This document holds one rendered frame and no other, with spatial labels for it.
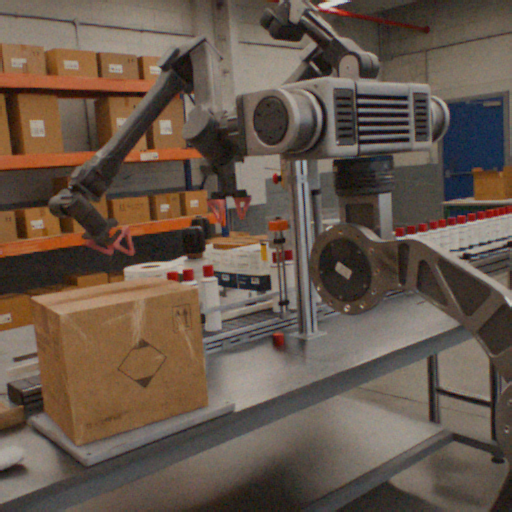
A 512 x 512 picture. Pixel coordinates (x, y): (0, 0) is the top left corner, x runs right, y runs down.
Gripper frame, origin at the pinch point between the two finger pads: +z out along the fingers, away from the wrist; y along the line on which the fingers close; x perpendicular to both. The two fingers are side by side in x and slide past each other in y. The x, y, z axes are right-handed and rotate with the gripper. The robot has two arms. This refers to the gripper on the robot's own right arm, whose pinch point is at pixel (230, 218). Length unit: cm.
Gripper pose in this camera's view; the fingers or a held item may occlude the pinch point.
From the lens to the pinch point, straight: 199.9
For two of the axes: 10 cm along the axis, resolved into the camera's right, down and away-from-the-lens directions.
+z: 0.8, 9.9, 1.3
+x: 7.1, 0.4, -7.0
